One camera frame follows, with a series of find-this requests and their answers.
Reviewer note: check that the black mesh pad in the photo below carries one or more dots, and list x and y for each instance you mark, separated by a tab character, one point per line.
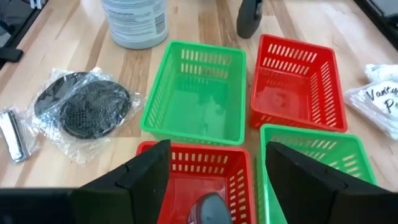
93	109
49	96

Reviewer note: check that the large white plastic jug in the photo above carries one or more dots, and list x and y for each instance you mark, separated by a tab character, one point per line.
133	25

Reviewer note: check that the green slotted plastic basket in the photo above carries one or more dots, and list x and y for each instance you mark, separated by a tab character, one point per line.
199	109
261	193

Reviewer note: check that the bagged silver nail clipper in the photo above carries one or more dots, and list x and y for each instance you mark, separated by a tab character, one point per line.
12	133

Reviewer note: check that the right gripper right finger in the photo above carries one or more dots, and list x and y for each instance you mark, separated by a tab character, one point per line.
304	193

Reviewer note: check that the red slotted plastic basket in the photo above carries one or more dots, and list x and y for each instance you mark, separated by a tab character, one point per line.
280	99
199	186

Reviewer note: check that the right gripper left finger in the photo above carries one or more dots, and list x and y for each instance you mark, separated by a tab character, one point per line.
140	186

